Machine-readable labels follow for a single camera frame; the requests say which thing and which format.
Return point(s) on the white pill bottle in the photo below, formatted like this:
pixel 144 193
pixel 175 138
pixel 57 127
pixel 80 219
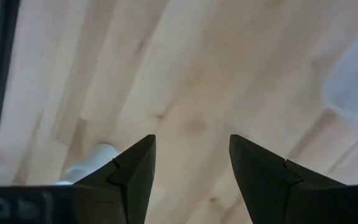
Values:
pixel 89 165

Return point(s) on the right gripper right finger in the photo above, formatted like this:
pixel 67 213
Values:
pixel 291 199

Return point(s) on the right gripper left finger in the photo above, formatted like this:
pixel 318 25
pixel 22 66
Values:
pixel 104 199

